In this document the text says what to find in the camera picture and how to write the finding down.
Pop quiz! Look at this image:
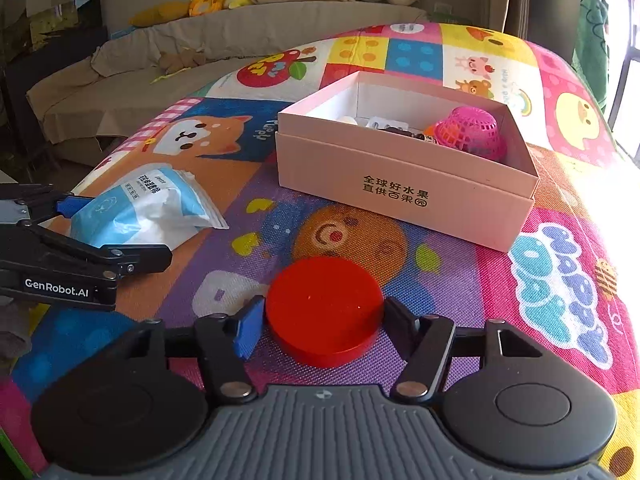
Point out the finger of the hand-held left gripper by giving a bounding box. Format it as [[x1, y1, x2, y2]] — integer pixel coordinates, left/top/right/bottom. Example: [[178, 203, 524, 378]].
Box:
[[0, 183, 97, 233], [0, 222, 173, 281]]

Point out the blue and white pouch pack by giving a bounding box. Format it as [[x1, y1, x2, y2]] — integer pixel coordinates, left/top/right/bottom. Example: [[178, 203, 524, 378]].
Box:
[[69, 162, 230, 253]]

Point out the doll figure keychain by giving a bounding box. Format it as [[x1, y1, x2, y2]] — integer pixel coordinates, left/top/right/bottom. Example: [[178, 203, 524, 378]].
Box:
[[380, 127, 441, 146]]

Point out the yellow pillow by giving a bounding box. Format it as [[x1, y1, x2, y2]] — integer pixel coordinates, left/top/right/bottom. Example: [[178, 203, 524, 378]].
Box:
[[131, 1, 193, 28]]

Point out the grey ribbed stamp block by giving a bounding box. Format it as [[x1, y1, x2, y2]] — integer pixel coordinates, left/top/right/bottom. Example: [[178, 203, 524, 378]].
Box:
[[367, 116, 408, 131]]

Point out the colourful cartoon play mat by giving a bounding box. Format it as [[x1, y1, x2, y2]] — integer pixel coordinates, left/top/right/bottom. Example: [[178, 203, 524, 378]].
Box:
[[0, 22, 640, 480]]

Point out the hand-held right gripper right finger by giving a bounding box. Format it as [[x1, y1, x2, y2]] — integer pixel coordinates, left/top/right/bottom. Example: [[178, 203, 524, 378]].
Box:
[[382, 297, 545, 397]]

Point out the beige sofa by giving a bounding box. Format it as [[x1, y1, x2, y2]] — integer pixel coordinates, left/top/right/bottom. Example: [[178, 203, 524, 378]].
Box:
[[25, 0, 516, 166]]

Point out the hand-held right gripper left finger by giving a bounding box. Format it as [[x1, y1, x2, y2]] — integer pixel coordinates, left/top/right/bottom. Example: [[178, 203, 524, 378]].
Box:
[[107, 295, 266, 402]]

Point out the pink mesh basket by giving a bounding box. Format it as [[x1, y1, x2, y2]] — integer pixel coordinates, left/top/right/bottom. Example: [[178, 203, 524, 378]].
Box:
[[434, 106, 508, 161]]

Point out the green hanging cloth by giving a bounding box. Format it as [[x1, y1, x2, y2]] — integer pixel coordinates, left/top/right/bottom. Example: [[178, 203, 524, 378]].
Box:
[[572, 0, 611, 113]]

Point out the person's left hand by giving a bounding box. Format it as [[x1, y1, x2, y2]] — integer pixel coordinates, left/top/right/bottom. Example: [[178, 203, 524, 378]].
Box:
[[0, 297, 34, 367]]

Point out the pink cardboard box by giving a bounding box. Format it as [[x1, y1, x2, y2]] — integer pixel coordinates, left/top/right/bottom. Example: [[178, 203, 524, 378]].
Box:
[[275, 71, 541, 253]]

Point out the brown plush toy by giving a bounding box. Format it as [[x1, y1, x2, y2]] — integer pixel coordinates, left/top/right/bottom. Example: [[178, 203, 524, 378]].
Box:
[[159, 50, 208, 75]]

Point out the dark glass cabinet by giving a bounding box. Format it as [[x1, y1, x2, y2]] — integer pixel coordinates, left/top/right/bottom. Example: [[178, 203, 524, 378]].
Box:
[[0, 0, 108, 171]]

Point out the red toy piece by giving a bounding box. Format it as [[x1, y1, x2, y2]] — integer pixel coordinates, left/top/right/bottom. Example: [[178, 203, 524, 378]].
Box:
[[265, 256, 385, 368]]

